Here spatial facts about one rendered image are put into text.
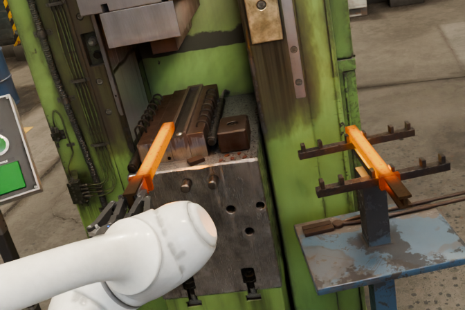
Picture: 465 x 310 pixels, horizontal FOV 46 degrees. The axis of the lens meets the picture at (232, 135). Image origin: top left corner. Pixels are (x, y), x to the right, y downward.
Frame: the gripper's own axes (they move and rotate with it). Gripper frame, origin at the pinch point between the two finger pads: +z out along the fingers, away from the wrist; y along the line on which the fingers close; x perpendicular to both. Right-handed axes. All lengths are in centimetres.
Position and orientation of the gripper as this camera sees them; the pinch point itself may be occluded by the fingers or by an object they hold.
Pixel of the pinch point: (136, 192)
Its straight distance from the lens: 116.6
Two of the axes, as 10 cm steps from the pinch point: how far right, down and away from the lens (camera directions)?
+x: -1.9, -9.0, -4.0
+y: 9.8, -1.4, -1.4
